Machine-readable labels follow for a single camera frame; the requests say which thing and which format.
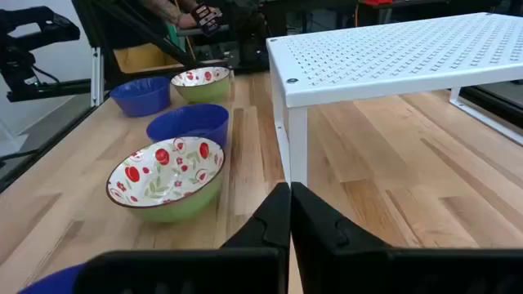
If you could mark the grey bar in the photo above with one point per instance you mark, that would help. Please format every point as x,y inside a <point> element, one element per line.
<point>184,32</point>

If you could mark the blue plastic bowl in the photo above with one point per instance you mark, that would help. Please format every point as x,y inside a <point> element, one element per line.
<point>141,98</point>
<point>192,122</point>
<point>53,283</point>

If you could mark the person's forearm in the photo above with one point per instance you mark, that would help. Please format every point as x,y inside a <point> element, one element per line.
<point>171,12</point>

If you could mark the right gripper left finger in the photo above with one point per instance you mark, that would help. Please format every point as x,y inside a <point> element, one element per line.
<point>261,237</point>

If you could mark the white perforated metal shelf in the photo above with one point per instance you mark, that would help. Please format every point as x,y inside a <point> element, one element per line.
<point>388,57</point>

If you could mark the person's hand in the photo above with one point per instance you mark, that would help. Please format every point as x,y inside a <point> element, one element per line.
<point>206,18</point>

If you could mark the silver aluminium post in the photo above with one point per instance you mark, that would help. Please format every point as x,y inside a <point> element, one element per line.
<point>97,77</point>

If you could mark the brown cardboard box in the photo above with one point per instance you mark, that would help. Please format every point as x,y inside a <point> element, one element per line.
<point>139,59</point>

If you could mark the floral bowl green outside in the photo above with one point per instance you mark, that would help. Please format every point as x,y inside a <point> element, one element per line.
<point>202,92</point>
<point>163,175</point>

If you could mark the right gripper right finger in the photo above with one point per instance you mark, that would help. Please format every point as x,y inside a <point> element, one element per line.
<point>327,245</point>

